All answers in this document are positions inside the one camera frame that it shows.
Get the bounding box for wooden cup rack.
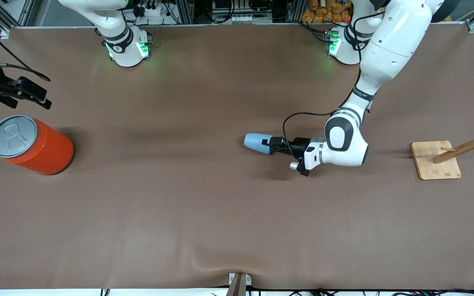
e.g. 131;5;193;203
410;113;474;180

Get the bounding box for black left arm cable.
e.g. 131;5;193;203
283;92;347;159

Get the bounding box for white power strip with plugs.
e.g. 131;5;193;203
132;0;168;18

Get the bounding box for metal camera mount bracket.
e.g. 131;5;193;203
225;272;252;296

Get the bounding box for black base power cable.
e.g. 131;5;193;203
296;20;331;44

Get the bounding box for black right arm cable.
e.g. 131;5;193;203
0;16;51;82

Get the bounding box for orange can with grey lid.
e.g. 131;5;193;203
0;115;74;176

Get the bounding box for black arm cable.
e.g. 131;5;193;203
0;16;51;82
283;92;347;159

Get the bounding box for long black floor cable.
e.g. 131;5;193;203
212;289;474;296

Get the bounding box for aluminium frame struts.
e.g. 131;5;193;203
0;0;37;38

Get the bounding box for light blue plastic cup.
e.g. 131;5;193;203
244;133;274;155

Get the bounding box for orange snack packs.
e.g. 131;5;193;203
302;0;353;24

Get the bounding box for white connector strip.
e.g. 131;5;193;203
211;12;273;24

